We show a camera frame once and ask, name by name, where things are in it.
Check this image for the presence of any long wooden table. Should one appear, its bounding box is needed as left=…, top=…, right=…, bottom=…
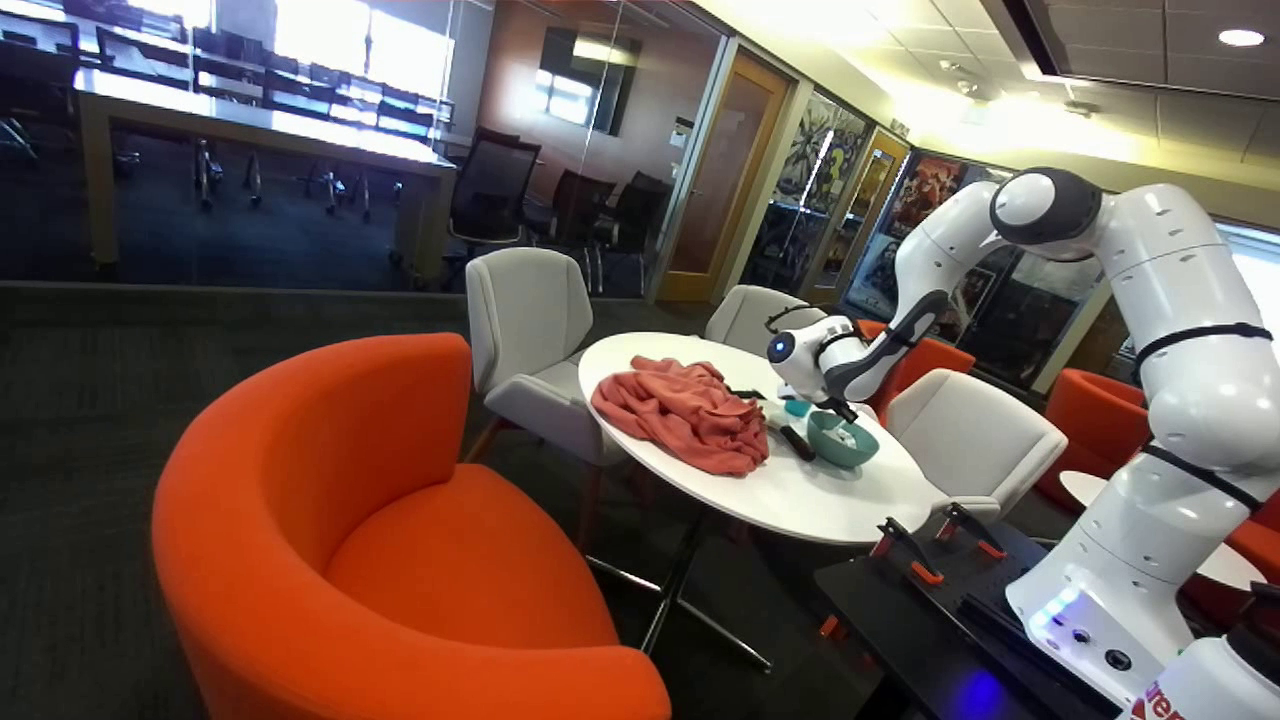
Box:
left=72, top=63, right=459, bottom=278

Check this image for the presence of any colourful wall poster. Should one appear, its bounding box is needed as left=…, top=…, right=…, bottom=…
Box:
left=875, top=150, right=968, bottom=248

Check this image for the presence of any white tub armchair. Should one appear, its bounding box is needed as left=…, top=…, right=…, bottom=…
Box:
left=459, top=244, right=616, bottom=472
left=699, top=279, right=849, bottom=367
left=879, top=367, right=1072, bottom=518

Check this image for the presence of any teal bowl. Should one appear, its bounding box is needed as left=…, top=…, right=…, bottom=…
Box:
left=801, top=403, right=885, bottom=472

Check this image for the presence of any orange-handled clamp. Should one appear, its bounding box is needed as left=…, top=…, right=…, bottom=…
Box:
left=872, top=518, right=952, bottom=594
left=932, top=499, right=1012, bottom=566

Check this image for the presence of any orange tub armchair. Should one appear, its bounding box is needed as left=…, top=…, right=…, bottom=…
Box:
left=1042, top=367, right=1152, bottom=518
left=1220, top=513, right=1280, bottom=594
left=854, top=315, right=980, bottom=415
left=150, top=333, right=675, bottom=720

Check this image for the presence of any wooden framed door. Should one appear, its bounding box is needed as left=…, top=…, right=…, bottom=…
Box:
left=662, top=50, right=801, bottom=312
left=814, top=125, right=912, bottom=312

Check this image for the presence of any thin black stick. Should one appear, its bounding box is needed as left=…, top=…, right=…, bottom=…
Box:
left=771, top=419, right=819, bottom=464

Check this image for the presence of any dark wall screen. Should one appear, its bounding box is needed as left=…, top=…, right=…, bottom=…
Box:
left=535, top=26, right=639, bottom=138

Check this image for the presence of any red crumpled cloth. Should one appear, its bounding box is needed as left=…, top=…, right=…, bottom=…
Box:
left=593, top=352, right=777, bottom=480

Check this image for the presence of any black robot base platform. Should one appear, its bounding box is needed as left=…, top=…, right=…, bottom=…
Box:
left=814, top=513, right=1164, bottom=720

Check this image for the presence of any metal table base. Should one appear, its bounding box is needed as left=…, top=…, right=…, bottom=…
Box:
left=584, top=513, right=777, bottom=675

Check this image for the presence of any black office chair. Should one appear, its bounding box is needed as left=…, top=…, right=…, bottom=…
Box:
left=443, top=133, right=544, bottom=252
left=548, top=167, right=620, bottom=256
left=606, top=174, right=675, bottom=265

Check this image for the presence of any white jug with red label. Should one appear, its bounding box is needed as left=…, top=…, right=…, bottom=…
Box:
left=1117, top=612, right=1280, bottom=720

